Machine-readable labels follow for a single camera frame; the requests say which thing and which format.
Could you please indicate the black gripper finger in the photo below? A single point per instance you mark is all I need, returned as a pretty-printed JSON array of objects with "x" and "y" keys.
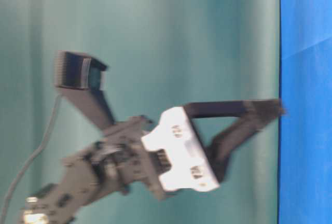
[
  {"x": 222, "y": 146},
  {"x": 270, "y": 107}
]

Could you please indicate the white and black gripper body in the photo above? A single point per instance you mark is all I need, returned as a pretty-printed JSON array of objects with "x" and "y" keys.
[{"x": 166, "y": 159}]

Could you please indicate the blue table cloth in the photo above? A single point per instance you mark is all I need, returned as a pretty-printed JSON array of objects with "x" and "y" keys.
[{"x": 305, "y": 129}]

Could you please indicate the grey-green backdrop curtain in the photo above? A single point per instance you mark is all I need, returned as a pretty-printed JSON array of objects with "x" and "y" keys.
[{"x": 160, "y": 53}]

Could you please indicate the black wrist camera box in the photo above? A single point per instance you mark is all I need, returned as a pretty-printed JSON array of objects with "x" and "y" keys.
[{"x": 77, "y": 70}]

